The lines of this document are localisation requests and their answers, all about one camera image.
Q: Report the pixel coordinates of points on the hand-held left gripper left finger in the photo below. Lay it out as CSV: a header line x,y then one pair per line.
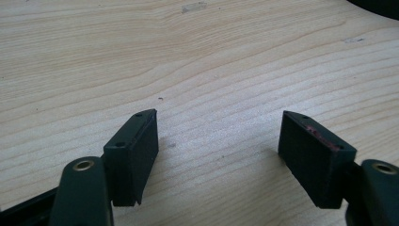
x,y
131,157

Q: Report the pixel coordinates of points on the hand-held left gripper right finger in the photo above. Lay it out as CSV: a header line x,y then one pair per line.
x,y
313,157

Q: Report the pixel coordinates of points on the dark round object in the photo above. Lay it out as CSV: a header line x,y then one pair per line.
x,y
381,7

